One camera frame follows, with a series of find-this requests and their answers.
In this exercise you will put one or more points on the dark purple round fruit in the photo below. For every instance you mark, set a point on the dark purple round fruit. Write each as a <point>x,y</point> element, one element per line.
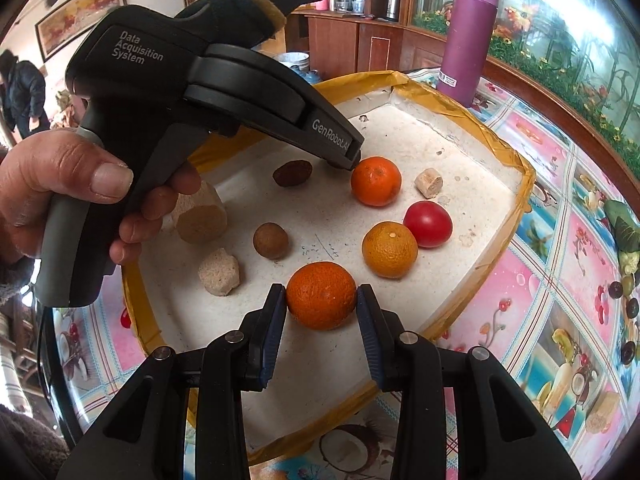
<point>627,352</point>
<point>616,290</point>

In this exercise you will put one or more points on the printed pink tablecloth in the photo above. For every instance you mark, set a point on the printed pink tablecloth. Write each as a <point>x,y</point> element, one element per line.
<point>540,260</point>

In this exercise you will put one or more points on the person's fuzzy grey clothing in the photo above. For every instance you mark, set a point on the person's fuzzy grey clothing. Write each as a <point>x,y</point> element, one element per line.
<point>25,445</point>

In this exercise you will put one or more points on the green leaf bundle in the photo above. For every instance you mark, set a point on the green leaf bundle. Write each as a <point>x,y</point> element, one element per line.
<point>622,227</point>

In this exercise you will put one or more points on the red tomato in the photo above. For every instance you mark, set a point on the red tomato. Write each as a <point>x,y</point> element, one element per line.
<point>428,223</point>

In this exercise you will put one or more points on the purple thermos bottle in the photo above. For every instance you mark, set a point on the purple thermos bottle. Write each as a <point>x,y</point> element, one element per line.
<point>467,35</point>

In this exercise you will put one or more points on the large orange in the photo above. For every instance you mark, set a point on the large orange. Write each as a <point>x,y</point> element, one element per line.
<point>320,296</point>

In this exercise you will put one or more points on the deep orange mandarin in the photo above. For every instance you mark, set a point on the deep orange mandarin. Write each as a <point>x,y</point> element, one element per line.
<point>376,181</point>

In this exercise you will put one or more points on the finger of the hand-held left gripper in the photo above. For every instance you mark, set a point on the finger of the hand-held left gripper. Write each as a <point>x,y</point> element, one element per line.
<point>325,130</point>

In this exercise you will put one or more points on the framed wall painting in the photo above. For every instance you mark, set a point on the framed wall painting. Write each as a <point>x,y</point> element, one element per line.
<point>80,10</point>

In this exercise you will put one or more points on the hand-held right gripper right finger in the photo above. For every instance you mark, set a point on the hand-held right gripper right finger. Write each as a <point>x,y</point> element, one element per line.
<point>370,335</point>

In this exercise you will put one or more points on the wooden cabinet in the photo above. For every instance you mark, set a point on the wooden cabinet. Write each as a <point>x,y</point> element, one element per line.
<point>350,40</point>

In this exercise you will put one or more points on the person's left hand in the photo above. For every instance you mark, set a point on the person's left hand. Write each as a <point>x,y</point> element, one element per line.
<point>50,165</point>

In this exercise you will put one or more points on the white bucket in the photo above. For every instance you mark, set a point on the white bucket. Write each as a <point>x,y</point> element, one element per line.
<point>294,60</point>

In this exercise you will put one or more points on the brown longan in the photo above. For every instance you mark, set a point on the brown longan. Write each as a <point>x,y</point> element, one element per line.
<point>270,240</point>

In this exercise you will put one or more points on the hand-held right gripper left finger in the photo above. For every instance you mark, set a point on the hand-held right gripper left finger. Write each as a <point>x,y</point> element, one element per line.
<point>272,330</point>

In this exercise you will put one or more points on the white foam box yellow tape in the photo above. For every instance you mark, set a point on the white foam box yellow tape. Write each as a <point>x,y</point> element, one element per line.
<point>475,185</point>

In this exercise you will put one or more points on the yellow-orange mandarin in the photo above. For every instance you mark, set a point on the yellow-orange mandarin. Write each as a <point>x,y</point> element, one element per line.
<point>390,250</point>

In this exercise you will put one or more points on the dark red date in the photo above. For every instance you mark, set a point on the dark red date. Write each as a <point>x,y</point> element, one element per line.
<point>292,172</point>

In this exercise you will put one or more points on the pale green bumpy fruit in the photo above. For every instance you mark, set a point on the pale green bumpy fruit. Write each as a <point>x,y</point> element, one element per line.
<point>629,262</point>

